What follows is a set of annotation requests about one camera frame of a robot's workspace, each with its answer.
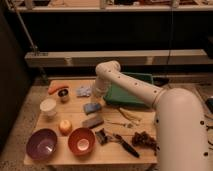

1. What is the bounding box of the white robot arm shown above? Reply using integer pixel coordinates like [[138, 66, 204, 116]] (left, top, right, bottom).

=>
[[92, 61, 213, 171]]

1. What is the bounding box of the green plastic tray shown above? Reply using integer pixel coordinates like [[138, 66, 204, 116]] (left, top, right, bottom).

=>
[[103, 72, 153, 107]]

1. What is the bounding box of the crumpled light blue cloth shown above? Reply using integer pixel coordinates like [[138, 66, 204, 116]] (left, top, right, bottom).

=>
[[76, 86, 91, 97]]

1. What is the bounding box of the grey rectangular block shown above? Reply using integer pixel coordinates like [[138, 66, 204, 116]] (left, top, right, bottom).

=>
[[82, 115, 104, 129]]

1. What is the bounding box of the yellow banana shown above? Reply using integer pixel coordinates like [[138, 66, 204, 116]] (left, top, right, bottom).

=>
[[119, 108, 141, 121]]

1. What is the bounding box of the small metal cup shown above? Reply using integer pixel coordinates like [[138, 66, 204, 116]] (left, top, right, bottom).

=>
[[58, 89, 69, 103]]

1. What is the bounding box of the small dark metal clip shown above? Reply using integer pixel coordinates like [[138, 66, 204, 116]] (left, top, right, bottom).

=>
[[95, 129, 108, 145]]

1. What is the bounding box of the orange carrot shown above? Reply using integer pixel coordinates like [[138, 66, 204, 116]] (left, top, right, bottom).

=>
[[48, 85, 69, 95]]

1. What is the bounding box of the orange-red bowl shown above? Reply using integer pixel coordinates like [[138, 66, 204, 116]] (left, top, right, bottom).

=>
[[68, 128, 95, 156]]

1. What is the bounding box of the white cup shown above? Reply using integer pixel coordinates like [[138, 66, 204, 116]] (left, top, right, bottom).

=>
[[40, 98, 56, 117]]

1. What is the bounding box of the bunch of dark grapes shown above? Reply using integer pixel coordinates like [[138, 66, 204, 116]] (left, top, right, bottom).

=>
[[131, 131, 157, 153]]

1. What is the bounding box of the purple bowl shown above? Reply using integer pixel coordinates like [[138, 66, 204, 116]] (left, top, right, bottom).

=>
[[26, 128, 57, 160]]

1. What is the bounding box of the wooden shelf beam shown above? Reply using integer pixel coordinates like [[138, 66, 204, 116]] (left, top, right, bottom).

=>
[[25, 49, 213, 68]]

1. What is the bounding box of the black handled utensil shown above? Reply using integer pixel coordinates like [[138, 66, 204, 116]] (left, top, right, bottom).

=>
[[113, 134, 140, 158]]

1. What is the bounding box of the black floor cable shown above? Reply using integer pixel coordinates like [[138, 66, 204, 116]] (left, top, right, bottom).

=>
[[203, 96, 213, 148]]

